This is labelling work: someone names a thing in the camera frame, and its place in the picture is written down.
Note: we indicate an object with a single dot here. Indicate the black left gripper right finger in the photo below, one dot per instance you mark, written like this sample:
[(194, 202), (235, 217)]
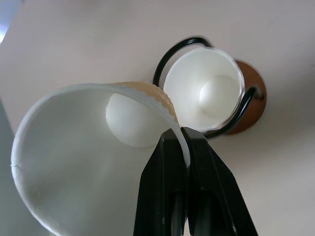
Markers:
[(216, 191)]

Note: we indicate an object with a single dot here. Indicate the brown ribbed paper cup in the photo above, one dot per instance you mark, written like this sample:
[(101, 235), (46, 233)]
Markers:
[(73, 152), (206, 81)]

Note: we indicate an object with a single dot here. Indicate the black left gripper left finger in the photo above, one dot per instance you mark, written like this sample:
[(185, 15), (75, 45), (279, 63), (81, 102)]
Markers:
[(157, 186)]

